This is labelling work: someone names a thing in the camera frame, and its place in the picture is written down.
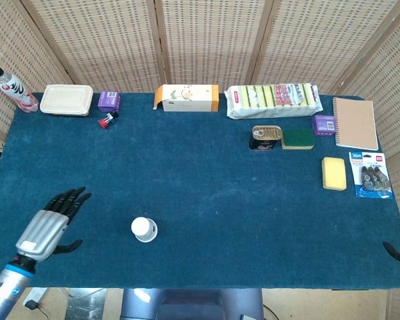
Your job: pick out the white and orange carton box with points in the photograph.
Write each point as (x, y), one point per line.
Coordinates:
(186, 98)

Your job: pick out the blue correction tape blister pack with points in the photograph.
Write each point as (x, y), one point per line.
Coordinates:
(371, 176)

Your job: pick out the green and yellow scouring sponge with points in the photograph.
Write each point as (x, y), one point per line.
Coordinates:
(298, 138)

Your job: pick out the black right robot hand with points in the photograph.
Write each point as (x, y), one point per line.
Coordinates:
(398, 254)

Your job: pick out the clear plastic drink bottle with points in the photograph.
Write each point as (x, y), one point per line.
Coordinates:
(13, 88)

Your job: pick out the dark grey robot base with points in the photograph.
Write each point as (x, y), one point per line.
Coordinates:
(193, 305)

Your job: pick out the black plug adapter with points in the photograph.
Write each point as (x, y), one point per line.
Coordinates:
(31, 304)

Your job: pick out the small purple cardboard box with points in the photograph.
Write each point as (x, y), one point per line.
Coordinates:
(324, 125)
(109, 101)

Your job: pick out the white paper cup blue flower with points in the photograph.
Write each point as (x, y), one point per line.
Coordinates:
(141, 226)

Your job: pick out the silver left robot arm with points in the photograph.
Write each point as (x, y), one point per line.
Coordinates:
(6, 286)

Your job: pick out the brown spiral notebook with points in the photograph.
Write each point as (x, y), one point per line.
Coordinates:
(356, 123)

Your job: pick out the white power strip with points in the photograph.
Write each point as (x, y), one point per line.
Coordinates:
(38, 295)

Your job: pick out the plain yellow sponge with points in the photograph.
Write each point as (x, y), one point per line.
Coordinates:
(334, 173)

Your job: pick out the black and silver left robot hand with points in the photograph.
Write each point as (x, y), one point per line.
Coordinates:
(41, 231)

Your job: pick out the black luncheon meat can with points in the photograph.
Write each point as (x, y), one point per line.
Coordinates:
(266, 135)

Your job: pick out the blue carpet table cloth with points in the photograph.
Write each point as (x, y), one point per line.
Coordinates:
(200, 200)

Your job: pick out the beige lidded food container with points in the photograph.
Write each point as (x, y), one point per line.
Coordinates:
(66, 99)

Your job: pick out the white paper cup green flower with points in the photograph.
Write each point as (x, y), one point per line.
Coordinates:
(150, 238)

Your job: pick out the packaged yellow sponge multipack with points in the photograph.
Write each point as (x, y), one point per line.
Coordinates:
(273, 101)

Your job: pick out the red and black push button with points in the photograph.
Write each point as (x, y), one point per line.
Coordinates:
(108, 120)

